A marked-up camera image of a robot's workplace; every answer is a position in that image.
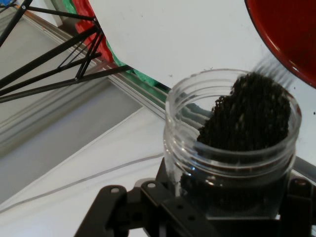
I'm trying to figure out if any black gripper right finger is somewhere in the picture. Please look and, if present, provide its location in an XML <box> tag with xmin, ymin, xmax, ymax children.
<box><xmin>277</xmin><ymin>177</ymin><xmax>316</xmax><ymax>237</ymax></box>

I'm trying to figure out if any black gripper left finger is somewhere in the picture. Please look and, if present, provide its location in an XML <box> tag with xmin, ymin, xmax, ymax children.
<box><xmin>74</xmin><ymin>158</ymin><xmax>223</xmax><ymax>237</ymax></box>

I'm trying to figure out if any clear plastic jar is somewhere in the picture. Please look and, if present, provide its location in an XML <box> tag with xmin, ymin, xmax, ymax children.
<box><xmin>164</xmin><ymin>68</ymin><xmax>302</xmax><ymax>218</ymax></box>

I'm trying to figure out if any black seeds heap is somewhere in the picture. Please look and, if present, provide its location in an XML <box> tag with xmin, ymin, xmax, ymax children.
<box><xmin>177</xmin><ymin>73</ymin><xmax>292</xmax><ymax>213</ymax></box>

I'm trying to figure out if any red bowl with black rim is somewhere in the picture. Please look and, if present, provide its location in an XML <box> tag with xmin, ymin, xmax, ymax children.
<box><xmin>244</xmin><ymin>0</ymin><xmax>316</xmax><ymax>88</ymax></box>

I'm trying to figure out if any black tripod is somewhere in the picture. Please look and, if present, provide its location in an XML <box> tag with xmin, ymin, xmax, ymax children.
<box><xmin>0</xmin><ymin>0</ymin><xmax>135</xmax><ymax>104</ymax></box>

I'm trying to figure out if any red foam building block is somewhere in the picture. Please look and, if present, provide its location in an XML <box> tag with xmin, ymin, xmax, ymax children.
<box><xmin>73</xmin><ymin>0</ymin><xmax>111</xmax><ymax>62</ymax></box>

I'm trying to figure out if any white wall cable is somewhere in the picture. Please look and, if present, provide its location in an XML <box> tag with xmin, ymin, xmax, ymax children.
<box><xmin>0</xmin><ymin>152</ymin><xmax>165</xmax><ymax>213</ymax></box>

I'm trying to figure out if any aluminium profile rail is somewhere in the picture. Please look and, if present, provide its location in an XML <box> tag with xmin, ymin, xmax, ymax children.
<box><xmin>24</xmin><ymin>9</ymin><xmax>171</xmax><ymax>119</ymax></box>

